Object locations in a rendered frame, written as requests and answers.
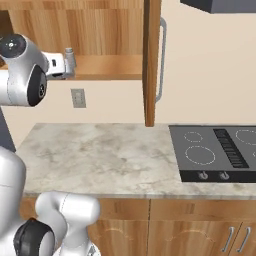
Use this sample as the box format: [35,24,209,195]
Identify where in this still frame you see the dark grey range hood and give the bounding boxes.
[179,0,256,15]

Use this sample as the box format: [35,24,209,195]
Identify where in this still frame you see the wooden wall cabinet door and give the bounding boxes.
[142,0,163,128]

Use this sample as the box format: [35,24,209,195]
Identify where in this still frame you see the grey base cabinet door handle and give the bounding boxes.
[237,226,252,253]
[221,226,236,253]

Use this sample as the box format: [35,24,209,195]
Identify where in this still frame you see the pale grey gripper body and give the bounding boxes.
[63,55,77,80]

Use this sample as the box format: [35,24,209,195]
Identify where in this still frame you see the grey wall socket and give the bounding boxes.
[70,88,87,109]

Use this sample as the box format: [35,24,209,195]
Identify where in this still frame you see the black hob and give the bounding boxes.
[168,124,256,184]

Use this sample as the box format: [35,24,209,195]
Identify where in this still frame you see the wooden base cabinet door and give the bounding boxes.
[149,198,242,256]
[237,219,256,256]
[87,198,151,256]

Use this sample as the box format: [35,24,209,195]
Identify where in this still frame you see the grey wall cabinet door handle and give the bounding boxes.
[155,17,167,104]

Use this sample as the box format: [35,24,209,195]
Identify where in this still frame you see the wooden wall cabinet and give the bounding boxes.
[0,0,146,81]

